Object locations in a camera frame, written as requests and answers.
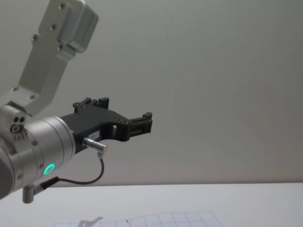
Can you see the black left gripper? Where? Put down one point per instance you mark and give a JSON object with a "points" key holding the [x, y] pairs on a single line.
{"points": [[88, 121]]}

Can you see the white table cloth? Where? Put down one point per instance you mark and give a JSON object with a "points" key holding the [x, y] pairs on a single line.
{"points": [[189, 201]]}

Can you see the white grid-lined sheet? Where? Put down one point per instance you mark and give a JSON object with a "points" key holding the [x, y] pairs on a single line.
{"points": [[180, 220]]}

